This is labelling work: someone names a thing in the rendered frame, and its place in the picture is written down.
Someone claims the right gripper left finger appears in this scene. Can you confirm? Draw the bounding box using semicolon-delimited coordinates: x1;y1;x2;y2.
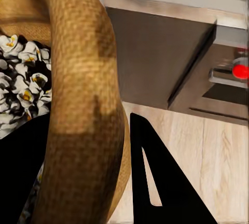
0;113;50;224

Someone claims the popcorn bag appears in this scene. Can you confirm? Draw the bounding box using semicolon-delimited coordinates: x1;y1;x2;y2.
0;0;132;224

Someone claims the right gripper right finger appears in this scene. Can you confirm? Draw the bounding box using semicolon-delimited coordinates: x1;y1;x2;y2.
129;113;217;224

